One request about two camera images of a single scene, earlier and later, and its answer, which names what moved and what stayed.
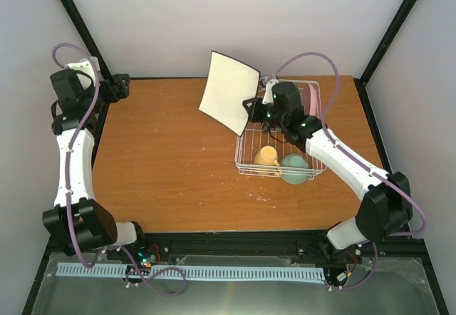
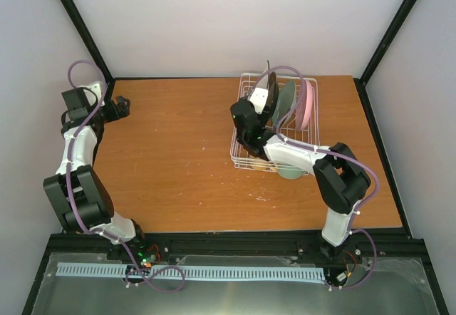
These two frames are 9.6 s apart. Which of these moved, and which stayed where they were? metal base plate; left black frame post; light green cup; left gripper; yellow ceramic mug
Moved: yellow ceramic mug; left gripper; light green cup
Stayed: left black frame post; metal base plate
